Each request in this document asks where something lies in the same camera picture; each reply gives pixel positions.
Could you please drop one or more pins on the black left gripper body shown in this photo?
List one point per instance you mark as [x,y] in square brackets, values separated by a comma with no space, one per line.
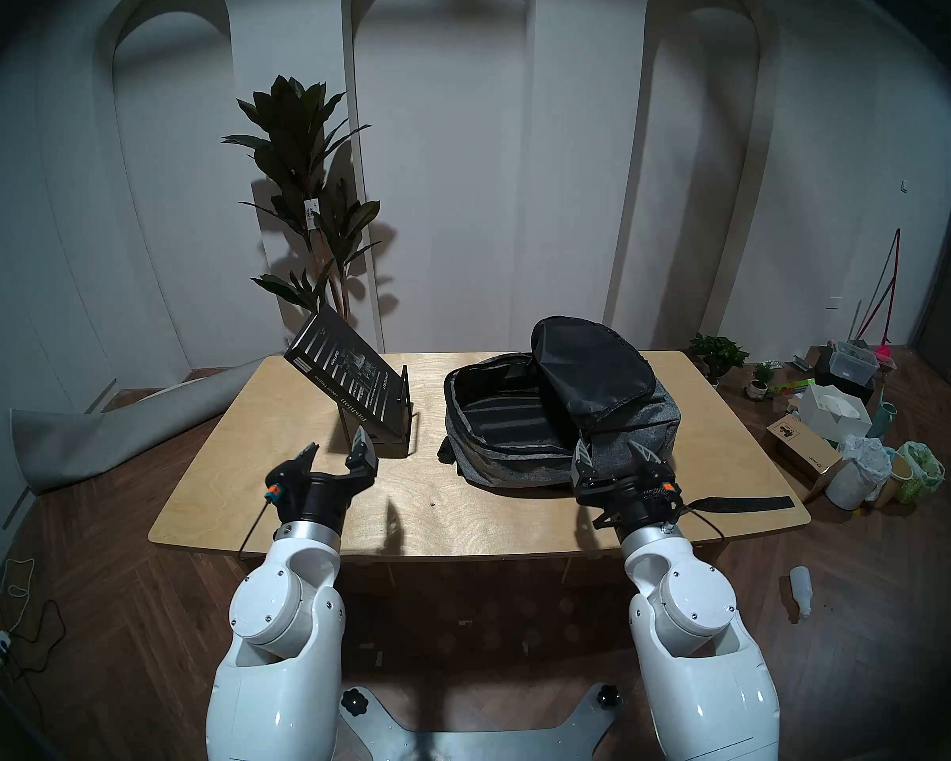
[317,498]

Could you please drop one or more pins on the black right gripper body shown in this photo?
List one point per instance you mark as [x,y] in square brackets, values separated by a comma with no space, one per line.
[638,502]

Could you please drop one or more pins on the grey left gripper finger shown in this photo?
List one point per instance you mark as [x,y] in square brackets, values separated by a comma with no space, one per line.
[306,458]
[362,454]

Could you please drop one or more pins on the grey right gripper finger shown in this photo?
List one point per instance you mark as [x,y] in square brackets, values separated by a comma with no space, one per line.
[585,468]
[650,460]

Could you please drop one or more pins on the grey and black backpack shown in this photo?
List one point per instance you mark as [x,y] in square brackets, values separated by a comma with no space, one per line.
[523,450]

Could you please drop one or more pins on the black book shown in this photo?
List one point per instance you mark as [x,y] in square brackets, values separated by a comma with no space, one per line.
[349,371]

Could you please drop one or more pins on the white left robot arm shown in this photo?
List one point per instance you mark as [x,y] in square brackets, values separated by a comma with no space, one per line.
[285,609]

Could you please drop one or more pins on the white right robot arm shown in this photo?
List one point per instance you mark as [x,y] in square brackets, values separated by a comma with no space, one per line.
[697,609]

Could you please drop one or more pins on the white plastic bag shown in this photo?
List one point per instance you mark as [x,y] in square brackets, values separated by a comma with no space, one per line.
[860,466]

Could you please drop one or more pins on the green mesh bag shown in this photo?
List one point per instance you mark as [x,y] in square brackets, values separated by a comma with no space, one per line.
[923,470]

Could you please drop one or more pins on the light wooden table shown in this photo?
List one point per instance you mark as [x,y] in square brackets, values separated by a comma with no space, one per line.
[460,521]

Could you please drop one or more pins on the bushy small green plant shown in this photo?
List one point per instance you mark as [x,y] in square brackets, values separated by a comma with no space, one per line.
[717,351]

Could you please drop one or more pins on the tiny plant in white pot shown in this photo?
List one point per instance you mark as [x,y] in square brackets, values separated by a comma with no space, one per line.
[758,385]

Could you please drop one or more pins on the brown cardboard box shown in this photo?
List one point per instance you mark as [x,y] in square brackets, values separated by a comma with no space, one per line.
[796,442]

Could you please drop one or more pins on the white plastic bottle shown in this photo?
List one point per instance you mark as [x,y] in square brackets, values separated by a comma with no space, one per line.
[800,589]

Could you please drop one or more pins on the white open box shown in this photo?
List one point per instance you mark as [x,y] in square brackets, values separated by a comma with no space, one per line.
[832,414]

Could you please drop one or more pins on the rolled grey mat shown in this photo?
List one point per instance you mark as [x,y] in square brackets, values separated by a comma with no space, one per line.
[119,430]

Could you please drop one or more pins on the black base knob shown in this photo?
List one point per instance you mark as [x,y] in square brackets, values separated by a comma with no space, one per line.
[353,701]
[607,696]

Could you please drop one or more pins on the black storage box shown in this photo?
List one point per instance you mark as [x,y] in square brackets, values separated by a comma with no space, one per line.
[828,371]

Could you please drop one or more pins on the clear plastic storage container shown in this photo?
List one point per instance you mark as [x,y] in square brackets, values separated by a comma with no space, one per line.
[854,363]

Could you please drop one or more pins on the teal cup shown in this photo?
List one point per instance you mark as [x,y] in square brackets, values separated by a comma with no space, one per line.
[884,418]

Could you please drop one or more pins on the tan bucket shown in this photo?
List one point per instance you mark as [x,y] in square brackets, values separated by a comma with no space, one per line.
[894,482]

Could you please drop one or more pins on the white plant tag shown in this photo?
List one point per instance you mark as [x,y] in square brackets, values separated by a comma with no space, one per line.
[314,212]

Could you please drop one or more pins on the tall dark leafy plant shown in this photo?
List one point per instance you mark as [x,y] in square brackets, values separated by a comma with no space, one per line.
[301,157]

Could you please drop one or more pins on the white power strip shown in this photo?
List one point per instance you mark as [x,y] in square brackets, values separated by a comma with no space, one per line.
[0,648]

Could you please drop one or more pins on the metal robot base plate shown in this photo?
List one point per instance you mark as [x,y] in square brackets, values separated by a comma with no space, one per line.
[444,743]

